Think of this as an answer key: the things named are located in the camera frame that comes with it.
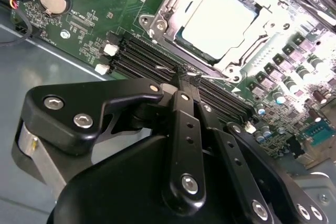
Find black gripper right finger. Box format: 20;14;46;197
190;74;328;224

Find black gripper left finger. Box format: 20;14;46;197
12;66;207;211

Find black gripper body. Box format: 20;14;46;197
47;99;247;224

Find metal locking lever wire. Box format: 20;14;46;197
155;64;232;81

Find CPU with silver top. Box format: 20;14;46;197
174;0;263;65

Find metal socket cover frame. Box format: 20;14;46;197
151;0;292;78

